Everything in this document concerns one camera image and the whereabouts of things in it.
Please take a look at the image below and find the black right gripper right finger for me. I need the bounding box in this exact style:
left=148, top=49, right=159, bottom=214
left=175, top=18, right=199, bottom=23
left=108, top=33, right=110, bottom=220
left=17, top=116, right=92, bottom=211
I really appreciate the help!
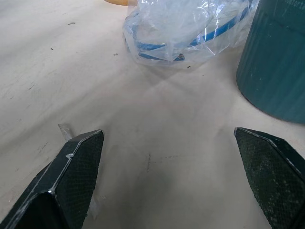
left=234, top=127, right=305, bottom=229

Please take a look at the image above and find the dark teal ribbed container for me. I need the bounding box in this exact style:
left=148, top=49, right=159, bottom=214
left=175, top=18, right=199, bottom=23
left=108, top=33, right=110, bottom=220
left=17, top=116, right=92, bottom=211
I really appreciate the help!
left=236, top=0, right=305, bottom=125

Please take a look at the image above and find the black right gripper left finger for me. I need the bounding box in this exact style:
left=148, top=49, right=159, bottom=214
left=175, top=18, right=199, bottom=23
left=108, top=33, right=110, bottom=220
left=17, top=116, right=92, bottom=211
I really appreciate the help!
left=0, top=129, right=105, bottom=229

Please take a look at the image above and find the clear plastic bag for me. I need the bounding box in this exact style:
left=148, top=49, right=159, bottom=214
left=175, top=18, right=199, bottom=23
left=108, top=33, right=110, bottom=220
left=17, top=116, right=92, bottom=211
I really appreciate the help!
left=122, top=0, right=260, bottom=64

